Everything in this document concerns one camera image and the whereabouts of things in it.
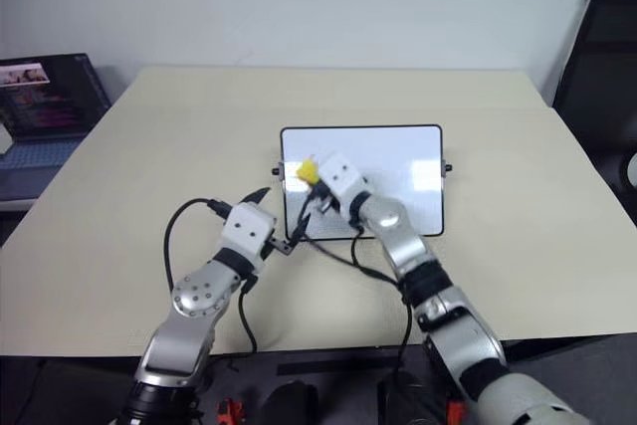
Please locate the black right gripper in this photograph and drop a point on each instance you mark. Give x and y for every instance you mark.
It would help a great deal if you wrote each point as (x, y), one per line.
(322, 199)

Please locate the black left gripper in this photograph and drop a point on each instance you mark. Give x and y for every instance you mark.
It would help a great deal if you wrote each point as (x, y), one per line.
(278, 246)

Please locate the yellow eraser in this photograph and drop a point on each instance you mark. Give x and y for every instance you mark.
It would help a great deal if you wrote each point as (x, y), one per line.
(308, 171)

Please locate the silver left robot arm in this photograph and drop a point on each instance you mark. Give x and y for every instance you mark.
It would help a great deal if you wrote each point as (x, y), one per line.
(199, 295)

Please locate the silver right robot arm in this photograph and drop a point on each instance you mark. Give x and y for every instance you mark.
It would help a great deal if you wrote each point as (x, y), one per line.
(448, 315)

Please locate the black-framed small whiteboard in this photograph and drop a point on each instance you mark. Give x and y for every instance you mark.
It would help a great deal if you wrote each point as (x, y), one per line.
(398, 181)

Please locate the dark rounded shape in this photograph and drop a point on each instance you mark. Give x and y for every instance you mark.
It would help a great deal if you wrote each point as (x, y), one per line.
(291, 402)

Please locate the orange and black clamp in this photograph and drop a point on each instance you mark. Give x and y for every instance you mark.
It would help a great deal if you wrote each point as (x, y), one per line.
(455, 409)
(230, 407)

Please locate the open laptop with lit screen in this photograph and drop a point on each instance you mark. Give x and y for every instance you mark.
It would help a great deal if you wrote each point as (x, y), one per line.
(37, 111)

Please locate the black chair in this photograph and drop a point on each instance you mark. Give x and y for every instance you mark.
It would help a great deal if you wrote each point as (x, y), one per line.
(597, 86)

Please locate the white round object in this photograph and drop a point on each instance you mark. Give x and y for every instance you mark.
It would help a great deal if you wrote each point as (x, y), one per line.
(631, 166)

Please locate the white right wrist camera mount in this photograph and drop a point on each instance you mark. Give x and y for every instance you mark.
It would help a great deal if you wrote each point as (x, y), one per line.
(342, 174)

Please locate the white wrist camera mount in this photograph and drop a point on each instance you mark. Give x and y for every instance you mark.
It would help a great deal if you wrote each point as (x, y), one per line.
(342, 174)
(248, 228)

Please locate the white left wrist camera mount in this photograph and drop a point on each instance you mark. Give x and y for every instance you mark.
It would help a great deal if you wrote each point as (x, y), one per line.
(248, 228)

